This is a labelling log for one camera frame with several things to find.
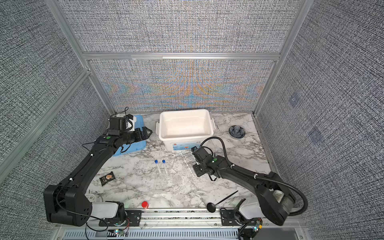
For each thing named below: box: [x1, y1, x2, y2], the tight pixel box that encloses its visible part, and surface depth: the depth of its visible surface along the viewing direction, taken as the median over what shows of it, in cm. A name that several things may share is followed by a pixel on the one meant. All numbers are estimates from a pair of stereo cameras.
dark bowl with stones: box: [228, 125, 246, 139], surface depth 106 cm
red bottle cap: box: [141, 201, 149, 209], surface depth 78 cm
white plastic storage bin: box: [155, 109, 216, 151], surface depth 101 cm
